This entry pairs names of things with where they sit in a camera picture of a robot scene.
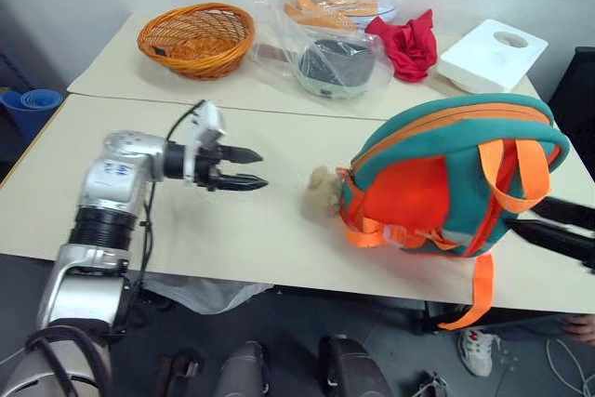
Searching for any beige plush toy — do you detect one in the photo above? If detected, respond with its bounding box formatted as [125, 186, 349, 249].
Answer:
[298, 165, 348, 222]

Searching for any brown flat strip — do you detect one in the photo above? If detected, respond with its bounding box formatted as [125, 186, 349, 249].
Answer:
[256, 42, 293, 64]

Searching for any black rounded shape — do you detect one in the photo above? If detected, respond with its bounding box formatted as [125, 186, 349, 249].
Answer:
[317, 334, 397, 397]

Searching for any brown rounded shape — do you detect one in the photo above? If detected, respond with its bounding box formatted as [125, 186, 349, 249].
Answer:
[154, 348, 206, 397]

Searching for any person leg in jeans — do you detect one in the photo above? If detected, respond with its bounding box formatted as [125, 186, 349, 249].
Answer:
[478, 315, 595, 348]

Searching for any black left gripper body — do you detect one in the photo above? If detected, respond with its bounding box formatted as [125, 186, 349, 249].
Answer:
[192, 144, 230, 193]

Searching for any white foam box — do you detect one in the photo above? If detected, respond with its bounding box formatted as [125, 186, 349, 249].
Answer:
[436, 18, 550, 96]

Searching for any orange wicker basket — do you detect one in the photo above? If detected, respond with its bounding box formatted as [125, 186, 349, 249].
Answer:
[137, 2, 258, 81]

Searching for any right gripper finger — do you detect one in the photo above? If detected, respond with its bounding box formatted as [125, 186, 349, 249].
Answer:
[504, 218, 595, 271]
[533, 194, 595, 232]

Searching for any white floor cable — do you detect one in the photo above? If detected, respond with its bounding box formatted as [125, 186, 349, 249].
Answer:
[545, 336, 595, 397]

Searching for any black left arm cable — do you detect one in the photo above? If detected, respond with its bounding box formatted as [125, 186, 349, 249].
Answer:
[138, 99, 208, 278]

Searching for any black mesh chair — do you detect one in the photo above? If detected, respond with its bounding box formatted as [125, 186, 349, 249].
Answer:
[548, 46, 595, 171]

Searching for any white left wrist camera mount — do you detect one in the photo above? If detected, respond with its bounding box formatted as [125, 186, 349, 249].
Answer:
[182, 99, 228, 182]

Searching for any grey rounded shape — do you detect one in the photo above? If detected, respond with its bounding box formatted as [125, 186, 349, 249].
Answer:
[217, 339, 271, 397]

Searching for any round grey black device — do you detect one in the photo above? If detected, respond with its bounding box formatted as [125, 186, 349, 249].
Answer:
[297, 38, 378, 101]

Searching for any person bare hand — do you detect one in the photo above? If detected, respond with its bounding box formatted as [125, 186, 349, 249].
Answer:
[563, 314, 595, 346]

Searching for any white sneaker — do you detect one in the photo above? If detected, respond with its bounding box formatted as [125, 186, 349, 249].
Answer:
[456, 327, 496, 379]

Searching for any orange and white fabric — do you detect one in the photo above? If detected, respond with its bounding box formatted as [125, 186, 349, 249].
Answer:
[283, 0, 380, 33]

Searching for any red cloth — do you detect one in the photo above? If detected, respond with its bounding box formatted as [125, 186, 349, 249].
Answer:
[364, 8, 440, 84]

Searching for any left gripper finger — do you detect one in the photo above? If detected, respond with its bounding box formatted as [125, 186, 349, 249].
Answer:
[218, 172, 271, 193]
[221, 144, 264, 166]

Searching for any white plastic bag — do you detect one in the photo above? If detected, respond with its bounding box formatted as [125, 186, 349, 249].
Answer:
[140, 271, 276, 317]

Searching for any clear glass bowl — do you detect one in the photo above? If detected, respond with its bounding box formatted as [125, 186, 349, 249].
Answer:
[356, 0, 402, 27]

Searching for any orange and teal backpack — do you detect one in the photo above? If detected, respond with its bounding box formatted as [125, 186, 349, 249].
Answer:
[337, 93, 571, 331]

